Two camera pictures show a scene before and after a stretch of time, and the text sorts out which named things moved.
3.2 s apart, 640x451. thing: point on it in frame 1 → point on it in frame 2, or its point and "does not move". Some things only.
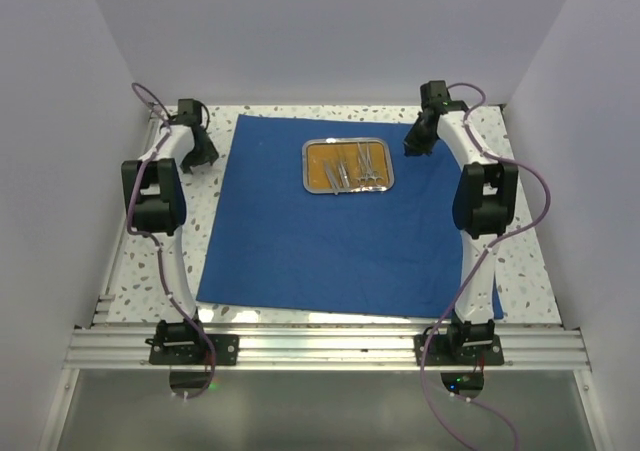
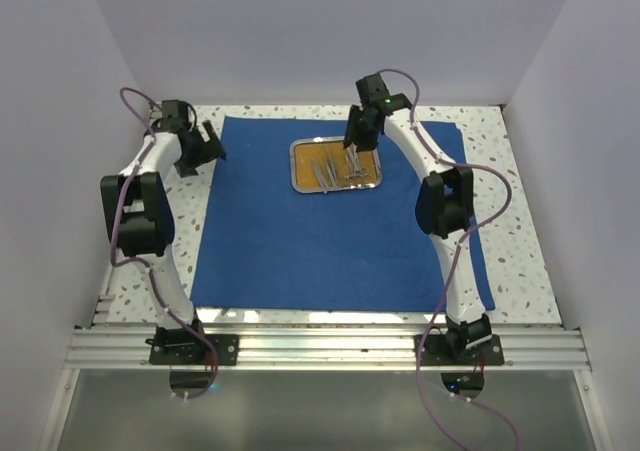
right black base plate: [465, 343] does not move
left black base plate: [177, 343] does not move
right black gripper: [413, 147] → [354, 136]
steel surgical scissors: [368, 172] → [359, 171]
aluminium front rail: [526, 348] does not move
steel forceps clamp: [367, 178] → [353, 171]
